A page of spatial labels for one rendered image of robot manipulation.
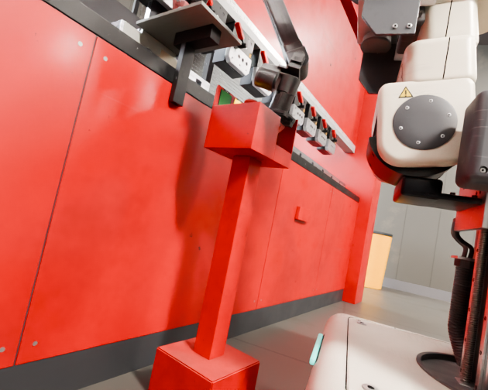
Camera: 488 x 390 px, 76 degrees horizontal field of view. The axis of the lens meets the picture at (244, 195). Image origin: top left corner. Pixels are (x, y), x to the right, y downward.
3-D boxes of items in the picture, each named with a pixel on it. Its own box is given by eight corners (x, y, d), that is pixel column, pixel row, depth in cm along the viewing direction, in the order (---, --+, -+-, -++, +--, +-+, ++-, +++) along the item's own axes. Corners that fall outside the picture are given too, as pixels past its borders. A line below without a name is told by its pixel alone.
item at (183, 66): (196, 99, 83) (212, 22, 85) (159, 101, 91) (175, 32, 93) (206, 105, 86) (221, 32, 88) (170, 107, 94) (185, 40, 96)
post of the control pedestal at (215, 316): (209, 360, 80) (250, 155, 85) (192, 350, 84) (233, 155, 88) (224, 355, 85) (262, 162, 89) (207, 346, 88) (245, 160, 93)
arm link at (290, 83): (300, 74, 88) (303, 82, 93) (278, 67, 89) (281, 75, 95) (291, 97, 88) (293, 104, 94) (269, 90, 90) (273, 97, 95)
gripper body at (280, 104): (266, 119, 98) (276, 97, 97) (293, 125, 91) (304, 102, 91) (256, 110, 92) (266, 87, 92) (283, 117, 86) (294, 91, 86)
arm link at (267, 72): (307, 51, 88) (306, 72, 96) (270, 41, 91) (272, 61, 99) (289, 86, 86) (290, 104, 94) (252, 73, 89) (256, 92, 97)
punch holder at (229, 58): (228, 59, 124) (235, 20, 125) (211, 61, 129) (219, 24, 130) (248, 77, 136) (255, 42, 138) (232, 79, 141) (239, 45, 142)
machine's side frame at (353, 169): (354, 304, 255) (399, 39, 274) (265, 276, 303) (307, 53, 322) (362, 301, 275) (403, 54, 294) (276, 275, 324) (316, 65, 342)
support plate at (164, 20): (201, 3, 78) (202, 0, 78) (135, 24, 93) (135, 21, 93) (241, 45, 93) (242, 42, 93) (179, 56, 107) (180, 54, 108)
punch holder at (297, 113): (291, 117, 173) (297, 88, 174) (278, 117, 178) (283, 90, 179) (302, 126, 185) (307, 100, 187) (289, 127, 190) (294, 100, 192)
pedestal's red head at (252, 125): (250, 148, 76) (265, 77, 77) (203, 147, 86) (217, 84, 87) (289, 169, 92) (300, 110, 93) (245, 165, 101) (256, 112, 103)
